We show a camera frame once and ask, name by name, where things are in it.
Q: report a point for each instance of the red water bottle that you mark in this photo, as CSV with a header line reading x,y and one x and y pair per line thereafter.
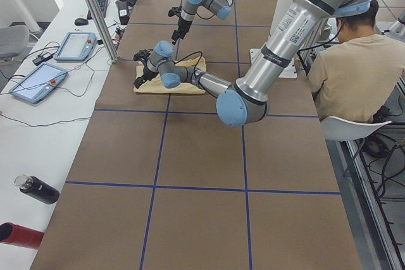
x,y
20,236

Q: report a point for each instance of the far blue teach pendant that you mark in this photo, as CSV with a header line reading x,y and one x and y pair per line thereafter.
x,y
76,46

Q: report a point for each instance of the black water bottle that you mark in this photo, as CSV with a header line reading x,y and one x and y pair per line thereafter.
x,y
36,188

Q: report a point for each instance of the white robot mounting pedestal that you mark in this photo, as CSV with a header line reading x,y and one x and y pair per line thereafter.
x,y
282,7

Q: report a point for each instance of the black power adapter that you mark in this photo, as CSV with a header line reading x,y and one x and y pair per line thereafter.
x,y
42,58

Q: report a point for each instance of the black keyboard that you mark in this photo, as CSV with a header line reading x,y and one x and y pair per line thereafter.
x,y
99,2

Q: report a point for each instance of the aluminium frame post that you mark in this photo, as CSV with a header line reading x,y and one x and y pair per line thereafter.
x,y
102,28

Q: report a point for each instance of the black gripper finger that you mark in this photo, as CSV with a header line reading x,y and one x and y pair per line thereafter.
x,y
182,33
139,81
175,36

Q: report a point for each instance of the near blue teach pendant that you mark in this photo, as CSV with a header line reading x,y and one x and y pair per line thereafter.
x,y
39,83

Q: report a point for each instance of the black computer mouse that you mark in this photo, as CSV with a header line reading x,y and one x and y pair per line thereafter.
x,y
81,22

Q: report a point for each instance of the blue teach pendant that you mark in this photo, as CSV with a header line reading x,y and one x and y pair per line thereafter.
x,y
39,83
76,46

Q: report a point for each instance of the grey office chair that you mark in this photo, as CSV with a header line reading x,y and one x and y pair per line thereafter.
x,y
14,41

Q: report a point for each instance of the seated person beige shirt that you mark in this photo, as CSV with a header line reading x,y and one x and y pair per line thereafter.
x,y
353,79

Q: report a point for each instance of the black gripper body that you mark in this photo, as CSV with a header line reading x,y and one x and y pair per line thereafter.
x,y
145,72
183,25

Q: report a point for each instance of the white plastic chair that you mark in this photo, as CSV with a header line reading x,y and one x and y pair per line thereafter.
x,y
339,129

